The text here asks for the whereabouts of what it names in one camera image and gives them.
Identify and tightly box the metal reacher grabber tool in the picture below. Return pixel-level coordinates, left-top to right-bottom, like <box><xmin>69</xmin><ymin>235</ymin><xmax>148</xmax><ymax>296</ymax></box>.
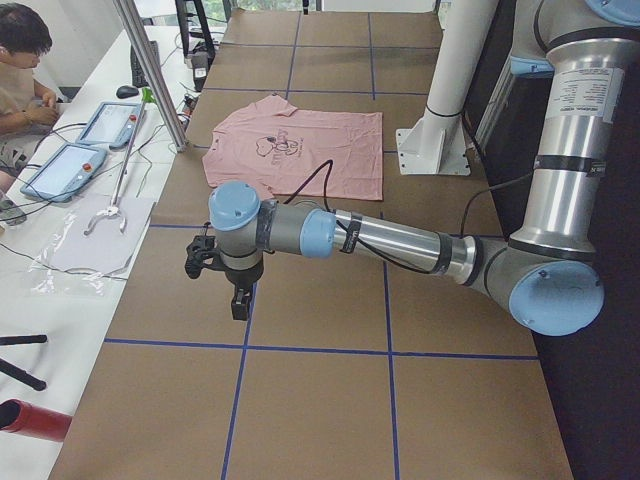
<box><xmin>83</xmin><ymin>100</ymin><xmax>147</xmax><ymax>237</ymax></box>

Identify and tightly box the red cylinder tube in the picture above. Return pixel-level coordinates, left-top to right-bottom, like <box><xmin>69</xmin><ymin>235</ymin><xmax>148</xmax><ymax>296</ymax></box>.
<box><xmin>1</xmin><ymin>399</ymin><xmax>73</xmax><ymax>442</ymax></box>

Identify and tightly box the clear plastic bag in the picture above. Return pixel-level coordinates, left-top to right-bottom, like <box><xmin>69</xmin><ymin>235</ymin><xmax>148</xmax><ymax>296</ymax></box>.
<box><xmin>26</xmin><ymin>209</ymin><xmax>127</xmax><ymax>297</ymax></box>

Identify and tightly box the pink Snoopy t-shirt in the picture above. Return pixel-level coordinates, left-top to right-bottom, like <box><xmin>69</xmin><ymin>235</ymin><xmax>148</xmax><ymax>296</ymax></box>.
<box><xmin>202</xmin><ymin>95</ymin><xmax>383</xmax><ymax>201</ymax></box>

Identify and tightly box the black computer mouse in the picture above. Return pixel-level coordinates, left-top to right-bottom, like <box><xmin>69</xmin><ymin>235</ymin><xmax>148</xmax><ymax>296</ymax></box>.
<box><xmin>116</xmin><ymin>85</ymin><xmax>139</xmax><ymax>99</ymax></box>

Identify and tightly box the black tripod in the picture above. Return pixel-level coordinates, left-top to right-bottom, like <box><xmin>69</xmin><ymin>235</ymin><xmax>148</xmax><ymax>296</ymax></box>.
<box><xmin>1</xmin><ymin>334</ymin><xmax>48</xmax><ymax>391</ymax></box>

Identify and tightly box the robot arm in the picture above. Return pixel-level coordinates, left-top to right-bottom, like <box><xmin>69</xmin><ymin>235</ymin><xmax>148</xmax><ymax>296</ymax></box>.
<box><xmin>186</xmin><ymin>1</ymin><xmax>639</xmax><ymax>336</ymax></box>

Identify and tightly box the black keyboard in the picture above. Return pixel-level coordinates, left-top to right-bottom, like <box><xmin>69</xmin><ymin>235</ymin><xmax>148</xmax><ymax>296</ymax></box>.
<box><xmin>130</xmin><ymin>40</ymin><xmax>160</xmax><ymax>88</ymax></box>

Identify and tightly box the white paper sheet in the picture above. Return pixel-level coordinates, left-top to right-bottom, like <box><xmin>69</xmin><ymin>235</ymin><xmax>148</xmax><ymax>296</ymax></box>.
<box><xmin>49</xmin><ymin>195</ymin><xmax>155</xmax><ymax>274</ymax></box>

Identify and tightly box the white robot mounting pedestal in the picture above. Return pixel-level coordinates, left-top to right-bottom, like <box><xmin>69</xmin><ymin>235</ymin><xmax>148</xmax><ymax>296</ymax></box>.
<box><xmin>396</xmin><ymin>0</ymin><xmax>498</xmax><ymax>176</ymax></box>

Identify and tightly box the far blue teach pendant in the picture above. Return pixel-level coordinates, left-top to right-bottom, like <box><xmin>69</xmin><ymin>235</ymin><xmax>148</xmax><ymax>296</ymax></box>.
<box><xmin>76</xmin><ymin>102</ymin><xmax>142</xmax><ymax>149</ymax></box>

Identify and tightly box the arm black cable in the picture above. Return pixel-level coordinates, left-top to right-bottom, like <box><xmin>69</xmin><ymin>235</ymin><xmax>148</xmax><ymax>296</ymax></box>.
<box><xmin>284</xmin><ymin>159</ymin><xmax>436</xmax><ymax>274</ymax></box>

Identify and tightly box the near blue teach pendant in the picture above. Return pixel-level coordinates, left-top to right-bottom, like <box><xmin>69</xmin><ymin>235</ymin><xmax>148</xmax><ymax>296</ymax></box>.
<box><xmin>20</xmin><ymin>143</ymin><xmax>107</xmax><ymax>202</ymax></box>

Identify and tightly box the blue teach pendant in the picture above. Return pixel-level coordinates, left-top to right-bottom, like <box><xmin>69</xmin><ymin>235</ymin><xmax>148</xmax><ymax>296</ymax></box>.
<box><xmin>76</xmin><ymin>102</ymin><xmax>142</xmax><ymax>149</ymax></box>
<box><xmin>20</xmin><ymin>143</ymin><xmax>107</xmax><ymax>202</ymax></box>

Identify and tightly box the seated person beige shirt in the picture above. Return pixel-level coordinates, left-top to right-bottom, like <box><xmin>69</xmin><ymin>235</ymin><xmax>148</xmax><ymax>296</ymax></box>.
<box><xmin>1</xmin><ymin>3</ymin><xmax>59</xmax><ymax>192</ymax></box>

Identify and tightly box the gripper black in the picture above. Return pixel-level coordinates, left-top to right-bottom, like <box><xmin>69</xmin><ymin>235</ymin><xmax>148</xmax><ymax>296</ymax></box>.
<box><xmin>225</xmin><ymin>264</ymin><xmax>262</xmax><ymax>321</ymax></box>

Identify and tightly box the aluminium frame post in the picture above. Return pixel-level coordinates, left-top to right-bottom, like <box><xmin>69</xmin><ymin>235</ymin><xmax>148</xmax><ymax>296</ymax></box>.
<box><xmin>113</xmin><ymin>0</ymin><xmax>187</xmax><ymax>153</ymax></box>

